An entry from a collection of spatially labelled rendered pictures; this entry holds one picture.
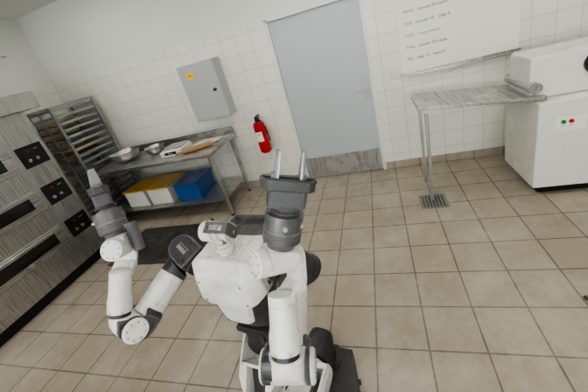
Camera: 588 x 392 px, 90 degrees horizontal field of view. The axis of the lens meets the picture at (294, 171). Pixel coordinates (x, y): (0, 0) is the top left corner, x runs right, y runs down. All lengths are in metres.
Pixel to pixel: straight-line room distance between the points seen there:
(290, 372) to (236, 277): 0.31
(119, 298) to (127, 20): 3.89
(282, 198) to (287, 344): 0.32
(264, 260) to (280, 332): 0.17
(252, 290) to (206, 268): 0.17
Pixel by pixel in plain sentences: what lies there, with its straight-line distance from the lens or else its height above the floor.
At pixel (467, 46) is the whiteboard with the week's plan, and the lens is 3.71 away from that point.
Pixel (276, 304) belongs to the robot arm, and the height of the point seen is 1.29.
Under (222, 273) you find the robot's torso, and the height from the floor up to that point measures 1.21.
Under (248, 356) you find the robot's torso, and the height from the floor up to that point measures 0.75.
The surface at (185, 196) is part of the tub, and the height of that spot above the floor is 0.31.
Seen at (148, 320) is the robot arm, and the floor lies 1.12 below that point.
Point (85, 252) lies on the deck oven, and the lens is 4.35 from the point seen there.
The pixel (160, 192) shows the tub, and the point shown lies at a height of 0.41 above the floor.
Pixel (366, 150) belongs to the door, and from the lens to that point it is 3.91.
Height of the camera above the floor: 1.79
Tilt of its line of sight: 23 degrees down
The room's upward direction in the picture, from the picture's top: 16 degrees counter-clockwise
